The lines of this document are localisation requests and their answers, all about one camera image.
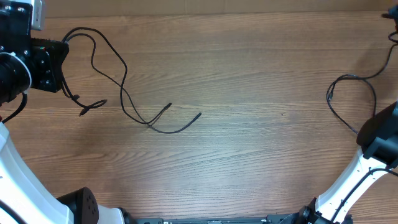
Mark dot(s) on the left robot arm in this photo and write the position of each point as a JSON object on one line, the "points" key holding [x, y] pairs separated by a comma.
{"points": [[27, 64]]}

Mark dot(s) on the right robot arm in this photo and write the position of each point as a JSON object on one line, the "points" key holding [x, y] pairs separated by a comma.
{"points": [[375, 157]]}

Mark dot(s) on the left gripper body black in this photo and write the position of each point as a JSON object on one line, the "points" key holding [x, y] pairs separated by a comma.
{"points": [[41, 76]]}

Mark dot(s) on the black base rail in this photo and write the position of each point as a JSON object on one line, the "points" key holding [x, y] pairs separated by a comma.
{"points": [[268, 219]]}

